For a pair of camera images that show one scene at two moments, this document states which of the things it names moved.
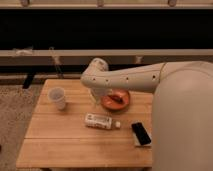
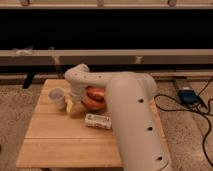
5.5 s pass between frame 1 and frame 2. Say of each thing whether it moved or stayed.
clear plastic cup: stayed
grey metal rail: stayed
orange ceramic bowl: moved
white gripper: moved
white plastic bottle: stayed
